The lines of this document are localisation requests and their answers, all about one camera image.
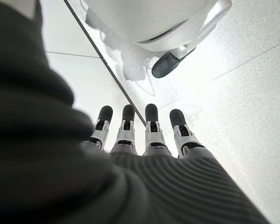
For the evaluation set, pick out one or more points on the dark robot left hand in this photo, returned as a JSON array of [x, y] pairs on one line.
[[49, 163]]

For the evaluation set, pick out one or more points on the dark robot foot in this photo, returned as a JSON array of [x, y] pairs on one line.
[[164, 66]]

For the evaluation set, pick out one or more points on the white robot leg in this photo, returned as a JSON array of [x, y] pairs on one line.
[[142, 18]]

